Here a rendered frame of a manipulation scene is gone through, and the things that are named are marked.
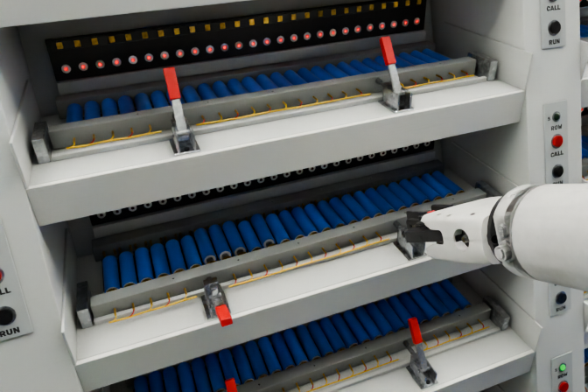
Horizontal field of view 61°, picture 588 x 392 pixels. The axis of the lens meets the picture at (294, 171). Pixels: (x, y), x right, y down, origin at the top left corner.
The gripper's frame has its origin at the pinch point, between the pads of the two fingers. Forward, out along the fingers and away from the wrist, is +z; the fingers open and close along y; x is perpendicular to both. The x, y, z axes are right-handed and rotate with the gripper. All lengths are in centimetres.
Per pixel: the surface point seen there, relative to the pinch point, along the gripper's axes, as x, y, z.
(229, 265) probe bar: -0.5, -23.8, 8.9
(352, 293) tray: -7.4, -10.0, 5.5
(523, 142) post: 6.5, 18.0, 2.7
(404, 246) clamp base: -3.6, -1.0, 6.3
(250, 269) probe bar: -1.7, -21.3, 9.3
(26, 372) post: -4.9, -47.0, 4.4
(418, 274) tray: -7.6, -0.2, 5.6
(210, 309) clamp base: -4.0, -27.6, 4.5
